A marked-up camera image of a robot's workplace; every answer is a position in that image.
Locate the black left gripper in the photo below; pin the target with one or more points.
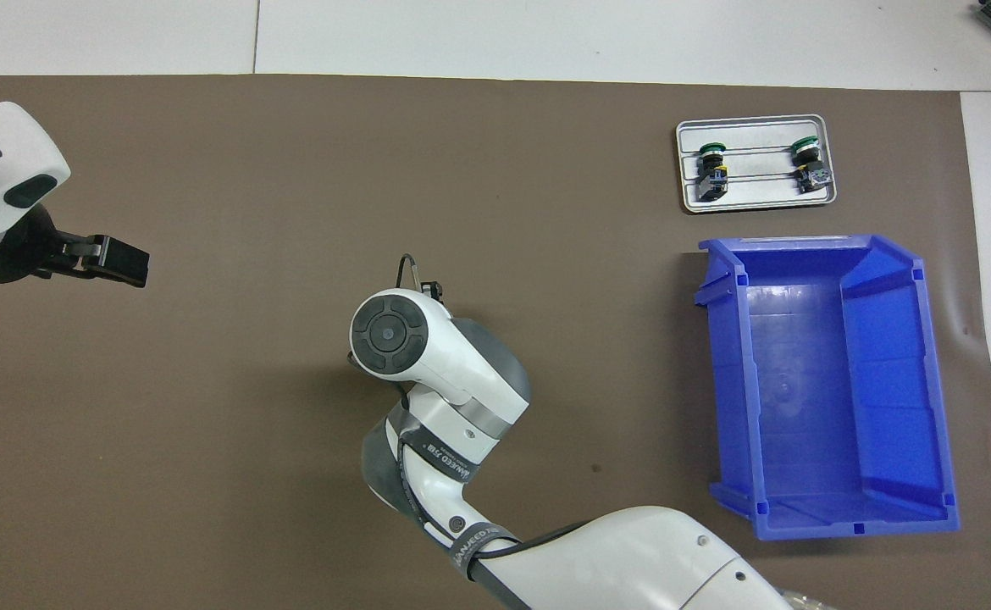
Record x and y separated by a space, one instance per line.
25 250

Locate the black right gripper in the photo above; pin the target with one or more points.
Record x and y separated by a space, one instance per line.
433 294

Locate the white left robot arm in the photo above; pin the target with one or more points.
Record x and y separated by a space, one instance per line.
4 169

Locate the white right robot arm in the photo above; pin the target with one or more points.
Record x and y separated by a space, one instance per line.
462 364

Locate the brown table mat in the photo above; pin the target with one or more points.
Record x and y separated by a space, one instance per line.
207 424

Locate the grey metal tray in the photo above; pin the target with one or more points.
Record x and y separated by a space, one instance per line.
758 191

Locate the blue plastic storage bin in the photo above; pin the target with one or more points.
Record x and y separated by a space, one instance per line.
826 407

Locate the green push button switch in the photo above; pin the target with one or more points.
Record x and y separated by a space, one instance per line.
712 161
809 157

